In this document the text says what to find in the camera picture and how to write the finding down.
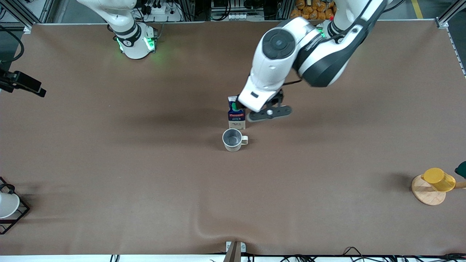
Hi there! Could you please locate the blue white milk carton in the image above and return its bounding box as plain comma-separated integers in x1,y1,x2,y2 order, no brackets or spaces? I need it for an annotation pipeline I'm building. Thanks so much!
228,96,246,130

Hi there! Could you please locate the grey white ceramic mug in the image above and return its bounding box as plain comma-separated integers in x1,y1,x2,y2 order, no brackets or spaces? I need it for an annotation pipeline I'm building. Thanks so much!
222,128,249,152

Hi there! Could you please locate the round wooden cup stand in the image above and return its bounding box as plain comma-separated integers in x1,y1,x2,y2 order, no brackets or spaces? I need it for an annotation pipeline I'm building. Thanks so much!
411,174,466,206

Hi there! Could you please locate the yellow plastic cup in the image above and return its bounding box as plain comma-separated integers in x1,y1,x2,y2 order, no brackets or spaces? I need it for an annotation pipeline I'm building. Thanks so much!
421,167,456,192

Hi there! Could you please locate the white bowl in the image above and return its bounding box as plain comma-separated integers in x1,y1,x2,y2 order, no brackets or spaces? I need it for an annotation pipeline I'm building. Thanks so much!
0,192,20,219

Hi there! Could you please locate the large table cover sheet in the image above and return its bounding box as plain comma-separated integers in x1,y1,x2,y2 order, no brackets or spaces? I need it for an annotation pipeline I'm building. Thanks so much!
0,20,466,257

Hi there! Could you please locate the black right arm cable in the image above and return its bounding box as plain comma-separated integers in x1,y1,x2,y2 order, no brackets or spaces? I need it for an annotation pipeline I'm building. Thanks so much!
0,25,24,63

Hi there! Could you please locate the aluminium frame profile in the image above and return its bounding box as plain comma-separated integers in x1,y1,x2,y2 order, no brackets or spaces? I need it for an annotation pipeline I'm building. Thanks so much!
435,0,466,29
0,0,55,33

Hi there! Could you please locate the black wire rack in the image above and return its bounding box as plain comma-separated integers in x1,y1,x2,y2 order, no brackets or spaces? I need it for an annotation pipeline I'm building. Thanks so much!
0,177,30,235

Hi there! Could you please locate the grey camera pole bracket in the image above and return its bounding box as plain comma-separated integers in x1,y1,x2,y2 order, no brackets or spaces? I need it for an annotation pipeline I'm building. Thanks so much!
225,241,246,262

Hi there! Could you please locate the black cable bundle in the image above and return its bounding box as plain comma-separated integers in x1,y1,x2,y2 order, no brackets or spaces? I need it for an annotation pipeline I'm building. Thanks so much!
277,247,466,262

